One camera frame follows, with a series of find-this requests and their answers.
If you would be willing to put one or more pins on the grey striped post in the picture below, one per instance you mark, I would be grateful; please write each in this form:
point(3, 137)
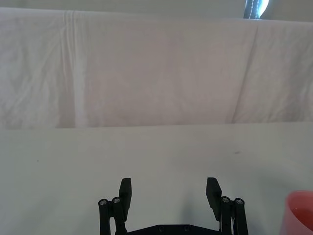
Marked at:
point(252, 9)

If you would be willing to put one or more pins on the white curtain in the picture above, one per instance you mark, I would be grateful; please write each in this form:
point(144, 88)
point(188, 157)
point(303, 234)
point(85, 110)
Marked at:
point(156, 73)

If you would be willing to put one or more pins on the white table cloth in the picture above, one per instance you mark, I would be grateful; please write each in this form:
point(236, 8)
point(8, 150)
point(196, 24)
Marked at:
point(73, 171)

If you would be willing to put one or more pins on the pink plastic cup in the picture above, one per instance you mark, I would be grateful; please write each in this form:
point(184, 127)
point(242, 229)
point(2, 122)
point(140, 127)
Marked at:
point(293, 220)

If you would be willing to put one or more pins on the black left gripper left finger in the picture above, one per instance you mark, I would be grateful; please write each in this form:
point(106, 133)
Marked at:
point(125, 195)

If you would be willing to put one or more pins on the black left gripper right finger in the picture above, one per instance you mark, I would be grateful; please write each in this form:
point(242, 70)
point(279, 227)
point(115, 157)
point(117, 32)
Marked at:
point(214, 195)

